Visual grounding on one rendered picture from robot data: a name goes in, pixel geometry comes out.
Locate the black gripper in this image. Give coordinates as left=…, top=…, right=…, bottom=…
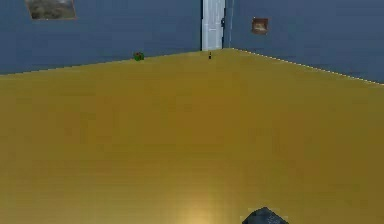
left=241, top=206, right=290, bottom=224

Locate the small brown framed picture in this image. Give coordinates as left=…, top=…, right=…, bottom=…
left=251, top=17, right=270, bottom=36

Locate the white room door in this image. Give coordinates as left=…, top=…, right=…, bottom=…
left=201, top=0, right=226, bottom=52

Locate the grey framed wall picture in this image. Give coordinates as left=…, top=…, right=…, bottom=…
left=24, top=0, right=78, bottom=21

